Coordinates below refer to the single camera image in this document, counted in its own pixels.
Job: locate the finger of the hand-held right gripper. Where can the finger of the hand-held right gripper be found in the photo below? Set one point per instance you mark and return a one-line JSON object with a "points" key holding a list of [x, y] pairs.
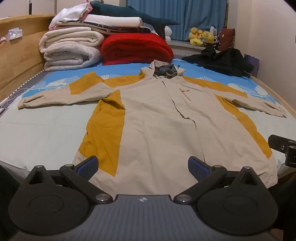
{"points": [[281, 144]]}

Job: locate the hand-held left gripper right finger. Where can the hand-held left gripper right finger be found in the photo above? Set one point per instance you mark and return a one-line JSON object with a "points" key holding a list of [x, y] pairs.
{"points": [[198, 167]]}

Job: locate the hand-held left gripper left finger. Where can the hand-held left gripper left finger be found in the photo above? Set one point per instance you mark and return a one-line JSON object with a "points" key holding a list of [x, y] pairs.
{"points": [[87, 167]]}

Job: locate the beige and mustard jacket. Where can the beige and mustard jacket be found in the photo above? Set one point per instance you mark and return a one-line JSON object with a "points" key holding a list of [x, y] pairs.
{"points": [[150, 127]]}

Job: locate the blue and white bed sheet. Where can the blue and white bed sheet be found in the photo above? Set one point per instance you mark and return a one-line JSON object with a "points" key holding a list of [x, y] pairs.
{"points": [[46, 129]]}

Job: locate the purple box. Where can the purple box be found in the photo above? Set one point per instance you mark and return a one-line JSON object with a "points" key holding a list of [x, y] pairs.
{"points": [[253, 61]]}

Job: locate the black jacket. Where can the black jacket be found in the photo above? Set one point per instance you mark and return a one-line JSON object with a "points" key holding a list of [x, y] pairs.
{"points": [[222, 61]]}

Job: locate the red folded blanket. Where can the red folded blanket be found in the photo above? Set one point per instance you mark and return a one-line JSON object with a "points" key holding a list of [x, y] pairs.
{"points": [[136, 49]]}

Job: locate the yellow plush toy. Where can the yellow plush toy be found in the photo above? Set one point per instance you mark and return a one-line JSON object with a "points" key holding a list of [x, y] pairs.
{"points": [[195, 36], [208, 36]]}

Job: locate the white plush toy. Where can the white plush toy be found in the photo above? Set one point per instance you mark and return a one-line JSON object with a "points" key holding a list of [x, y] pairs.
{"points": [[168, 32]]}

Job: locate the tissue pack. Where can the tissue pack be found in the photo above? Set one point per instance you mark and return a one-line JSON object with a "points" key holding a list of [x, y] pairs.
{"points": [[13, 34]]}

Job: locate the blue curtain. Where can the blue curtain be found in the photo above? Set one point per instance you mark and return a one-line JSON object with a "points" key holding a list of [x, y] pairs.
{"points": [[198, 14]]}

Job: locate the pink and white cloth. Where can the pink and white cloth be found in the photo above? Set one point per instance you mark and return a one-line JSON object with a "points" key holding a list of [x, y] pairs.
{"points": [[69, 14]]}

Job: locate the dark blue shark plush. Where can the dark blue shark plush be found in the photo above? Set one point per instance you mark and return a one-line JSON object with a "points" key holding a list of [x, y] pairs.
{"points": [[120, 10]]}

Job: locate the wooden bed frame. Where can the wooden bed frame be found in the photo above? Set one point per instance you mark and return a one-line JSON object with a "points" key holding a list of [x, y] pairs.
{"points": [[20, 60]]}

